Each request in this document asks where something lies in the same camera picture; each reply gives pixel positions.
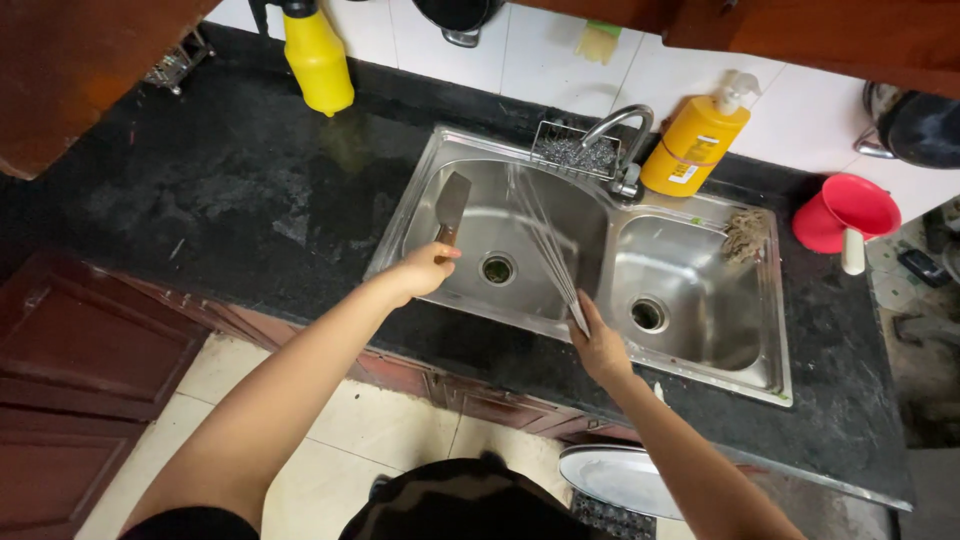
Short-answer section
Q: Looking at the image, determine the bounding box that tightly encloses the person's left hand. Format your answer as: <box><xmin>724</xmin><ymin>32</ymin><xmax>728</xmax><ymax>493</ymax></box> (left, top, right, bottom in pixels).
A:
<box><xmin>390</xmin><ymin>241</ymin><xmax>463</xmax><ymax>306</ymax></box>

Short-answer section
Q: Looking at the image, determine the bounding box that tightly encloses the person's right hand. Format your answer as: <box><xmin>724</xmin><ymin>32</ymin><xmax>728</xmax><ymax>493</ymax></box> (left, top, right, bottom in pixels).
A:
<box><xmin>567</xmin><ymin>288</ymin><xmax>636</xmax><ymax>386</ymax></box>

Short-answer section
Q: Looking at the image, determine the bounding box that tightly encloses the metal spatula with wooden handle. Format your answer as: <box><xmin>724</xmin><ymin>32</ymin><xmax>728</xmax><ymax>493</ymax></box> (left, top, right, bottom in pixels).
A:
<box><xmin>433</xmin><ymin>171</ymin><xmax>474</xmax><ymax>264</ymax></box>

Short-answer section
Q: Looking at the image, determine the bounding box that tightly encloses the steel wool scrubber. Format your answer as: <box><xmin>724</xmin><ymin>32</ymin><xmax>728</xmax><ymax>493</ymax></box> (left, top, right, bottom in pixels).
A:
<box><xmin>538</xmin><ymin>137</ymin><xmax>618</xmax><ymax>173</ymax></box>

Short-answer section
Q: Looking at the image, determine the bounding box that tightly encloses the chrome faucet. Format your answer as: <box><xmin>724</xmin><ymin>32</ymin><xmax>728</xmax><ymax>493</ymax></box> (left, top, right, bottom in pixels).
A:
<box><xmin>579</xmin><ymin>104</ymin><xmax>655</xmax><ymax>202</ymax></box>

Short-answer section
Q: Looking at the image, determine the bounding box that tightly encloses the yellow spray bottle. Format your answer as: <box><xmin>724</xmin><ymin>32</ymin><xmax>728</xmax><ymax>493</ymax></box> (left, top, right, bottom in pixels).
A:
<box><xmin>281</xmin><ymin>0</ymin><xmax>356</xmax><ymax>118</ymax></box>

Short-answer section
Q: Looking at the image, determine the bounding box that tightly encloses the black hanging pan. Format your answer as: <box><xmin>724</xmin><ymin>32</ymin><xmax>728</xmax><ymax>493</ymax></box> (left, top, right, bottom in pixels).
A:
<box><xmin>411</xmin><ymin>0</ymin><xmax>505</xmax><ymax>49</ymax></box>

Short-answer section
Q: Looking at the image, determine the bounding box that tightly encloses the person's black clothing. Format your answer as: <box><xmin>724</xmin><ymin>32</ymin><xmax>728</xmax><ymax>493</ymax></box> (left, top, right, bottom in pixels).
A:
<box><xmin>118</xmin><ymin>452</ymin><xmax>601</xmax><ymax>540</ymax></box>

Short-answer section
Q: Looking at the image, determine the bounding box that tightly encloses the green and yellow sponge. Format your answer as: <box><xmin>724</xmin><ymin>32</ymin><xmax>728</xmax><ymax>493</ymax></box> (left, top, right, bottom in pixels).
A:
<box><xmin>575</xmin><ymin>20</ymin><xmax>624</xmax><ymax>66</ymax></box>

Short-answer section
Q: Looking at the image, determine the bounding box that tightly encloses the stainless steel double sink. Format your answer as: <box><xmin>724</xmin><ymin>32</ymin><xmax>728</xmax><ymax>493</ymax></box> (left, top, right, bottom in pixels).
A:
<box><xmin>365</xmin><ymin>125</ymin><xmax>795</xmax><ymax>408</ymax></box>

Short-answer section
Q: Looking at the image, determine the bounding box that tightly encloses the yellow pump soap bottle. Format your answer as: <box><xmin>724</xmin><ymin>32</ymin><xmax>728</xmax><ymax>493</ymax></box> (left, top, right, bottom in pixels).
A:
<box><xmin>639</xmin><ymin>71</ymin><xmax>762</xmax><ymax>198</ymax></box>

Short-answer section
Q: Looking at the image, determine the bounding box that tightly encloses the white oval plate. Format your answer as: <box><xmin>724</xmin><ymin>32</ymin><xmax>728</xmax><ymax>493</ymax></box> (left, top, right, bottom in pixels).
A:
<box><xmin>558</xmin><ymin>444</ymin><xmax>685</xmax><ymax>521</ymax></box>

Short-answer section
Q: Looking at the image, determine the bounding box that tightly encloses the brown fibre scrubber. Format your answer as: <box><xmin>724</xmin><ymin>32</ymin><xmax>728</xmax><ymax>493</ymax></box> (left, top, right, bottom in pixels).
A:
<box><xmin>721</xmin><ymin>208</ymin><xmax>771</xmax><ymax>264</ymax></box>

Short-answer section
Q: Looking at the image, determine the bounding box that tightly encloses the dark patterned floor mat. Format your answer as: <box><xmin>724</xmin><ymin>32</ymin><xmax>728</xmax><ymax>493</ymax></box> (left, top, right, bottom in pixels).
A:
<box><xmin>570</xmin><ymin>491</ymin><xmax>657</xmax><ymax>540</ymax></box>

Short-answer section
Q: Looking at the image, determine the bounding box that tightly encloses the brown wooden base cabinet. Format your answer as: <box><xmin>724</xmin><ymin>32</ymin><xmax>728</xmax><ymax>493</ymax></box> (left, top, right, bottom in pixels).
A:
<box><xmin>0</xmin><ymin>251</ymin><xmax>646</xmax><ymax>540</ymax></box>

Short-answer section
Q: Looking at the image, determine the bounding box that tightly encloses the dark metal pot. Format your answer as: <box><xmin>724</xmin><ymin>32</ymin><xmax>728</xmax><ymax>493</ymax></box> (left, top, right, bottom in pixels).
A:
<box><xmin>853</xmin><ymin>81</ymin><xmax>960</xmax><ymax>170</ymax></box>

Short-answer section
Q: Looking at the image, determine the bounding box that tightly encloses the wire sink basket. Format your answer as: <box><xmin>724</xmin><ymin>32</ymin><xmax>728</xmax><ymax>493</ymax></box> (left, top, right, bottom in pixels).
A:
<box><xmin>530</xmin><ymin>120</ymin><xmax>624</xmax><ymax>181</ymax></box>

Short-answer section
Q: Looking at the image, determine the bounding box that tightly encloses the small wire rack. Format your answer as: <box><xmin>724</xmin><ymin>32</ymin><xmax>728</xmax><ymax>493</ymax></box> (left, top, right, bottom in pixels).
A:
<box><xmin>142</xmin><ymin>30</ymin><xmax>216</xmax><ymax>96</ymax></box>

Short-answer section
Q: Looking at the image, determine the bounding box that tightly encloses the red plastic scoop, white handle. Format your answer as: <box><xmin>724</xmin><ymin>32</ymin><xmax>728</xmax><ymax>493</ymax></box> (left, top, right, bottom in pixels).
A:
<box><xmin>792</xmin><ymin>174</ymin><xmax>903</xmax><ymax>276</ymax></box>

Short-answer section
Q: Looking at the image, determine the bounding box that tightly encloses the brown wooden wall cabinet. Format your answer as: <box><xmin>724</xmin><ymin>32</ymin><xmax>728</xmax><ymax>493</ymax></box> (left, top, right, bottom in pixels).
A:
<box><xmin>510</xmin><ymin>0</ymin><xmax>960</xmax><ymax>101</ymax></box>
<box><xmin>0</xmin><ymin>0</ymin><xmax>222</xmax><ymax>181</ymax></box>

